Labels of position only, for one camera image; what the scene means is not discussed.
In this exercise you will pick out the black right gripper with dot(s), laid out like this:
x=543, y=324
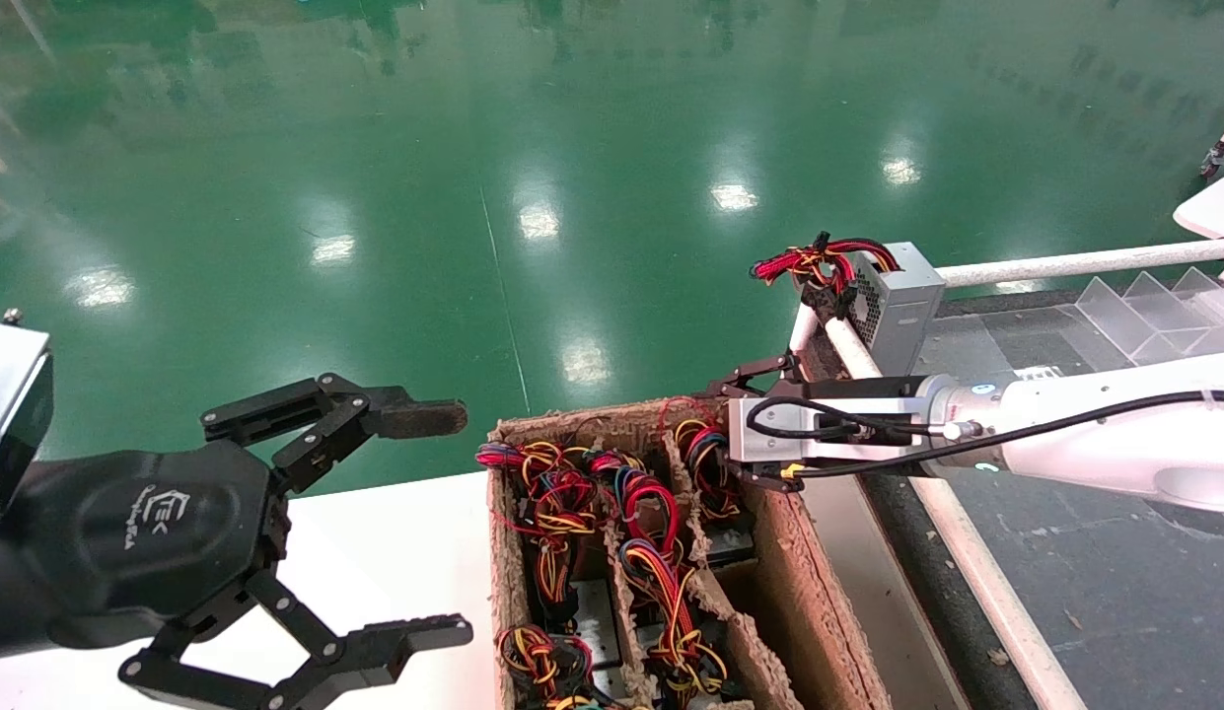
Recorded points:
x=863, y=388

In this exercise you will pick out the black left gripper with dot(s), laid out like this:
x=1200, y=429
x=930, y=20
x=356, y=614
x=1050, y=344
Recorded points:
x=148, y=532

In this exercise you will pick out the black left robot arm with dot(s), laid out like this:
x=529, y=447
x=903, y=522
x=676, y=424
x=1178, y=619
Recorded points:
x=5, y=602

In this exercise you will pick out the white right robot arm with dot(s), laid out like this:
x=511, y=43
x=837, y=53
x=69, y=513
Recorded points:
x=1115, y=463

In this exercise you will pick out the brown cardboard box with dividers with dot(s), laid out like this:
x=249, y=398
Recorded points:
x=769, y=532

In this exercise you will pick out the black pipe joint clamp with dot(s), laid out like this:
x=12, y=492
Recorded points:
x=824, y=301

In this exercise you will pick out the clear acrylic divider rack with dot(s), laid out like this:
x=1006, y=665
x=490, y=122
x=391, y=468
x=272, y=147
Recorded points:
x=1144, y=316

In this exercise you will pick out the white flat board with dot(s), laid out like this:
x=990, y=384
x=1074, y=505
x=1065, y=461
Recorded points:
x=1218, y=207

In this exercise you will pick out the small black pole clamp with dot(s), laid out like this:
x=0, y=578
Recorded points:
x=1213, y=160

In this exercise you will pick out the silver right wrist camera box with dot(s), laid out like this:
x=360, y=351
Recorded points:
x=828, y=444

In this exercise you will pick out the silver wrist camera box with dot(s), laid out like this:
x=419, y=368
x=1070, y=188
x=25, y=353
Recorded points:
x=10, y=394
x=828, y=444

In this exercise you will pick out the short white frame leg pipe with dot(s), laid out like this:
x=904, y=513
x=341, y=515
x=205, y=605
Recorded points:
x=804, y=330

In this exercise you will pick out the long white frame pipe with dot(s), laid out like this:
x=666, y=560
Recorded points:
x=996, y=592
x=1065, y=264

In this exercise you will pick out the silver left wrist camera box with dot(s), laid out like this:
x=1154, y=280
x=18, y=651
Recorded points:
x=10, y=394

